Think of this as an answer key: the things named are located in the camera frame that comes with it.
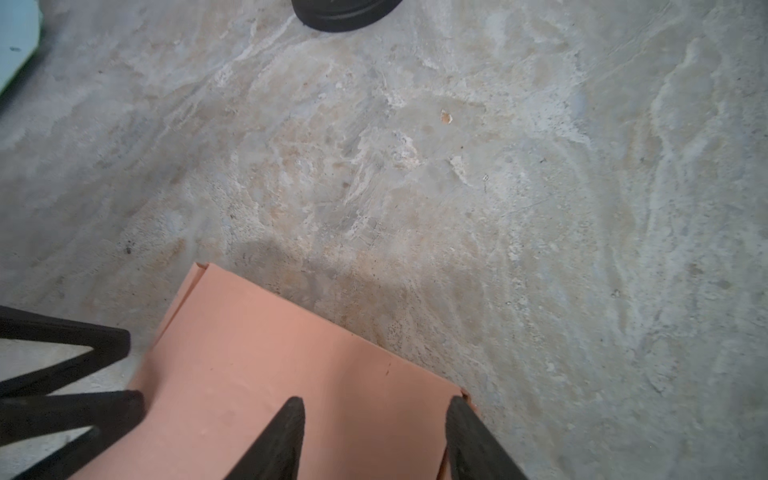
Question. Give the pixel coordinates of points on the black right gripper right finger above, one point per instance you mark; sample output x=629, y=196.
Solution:
x=473, y=453

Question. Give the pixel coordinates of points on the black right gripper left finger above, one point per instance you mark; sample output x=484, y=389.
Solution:
x=275, y=454

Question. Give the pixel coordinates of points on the light blue flat cardboard box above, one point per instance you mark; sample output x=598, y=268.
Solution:
x=20, y=31

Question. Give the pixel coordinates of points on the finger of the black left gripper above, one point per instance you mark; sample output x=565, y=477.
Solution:
x=107, y=417
x=107, y=345

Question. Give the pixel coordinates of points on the pink paper box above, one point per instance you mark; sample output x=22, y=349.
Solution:
x=227, y=356

